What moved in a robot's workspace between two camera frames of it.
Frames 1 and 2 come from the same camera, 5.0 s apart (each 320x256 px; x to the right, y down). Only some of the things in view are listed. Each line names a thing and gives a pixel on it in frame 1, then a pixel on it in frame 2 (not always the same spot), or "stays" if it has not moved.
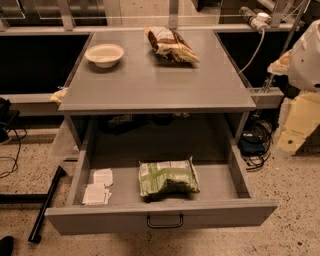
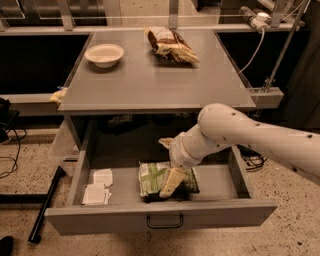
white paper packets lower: [96, 194] stays
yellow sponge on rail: [57, 97] stays
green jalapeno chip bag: [167, 178] stays
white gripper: [306, 63] → [177, 150]
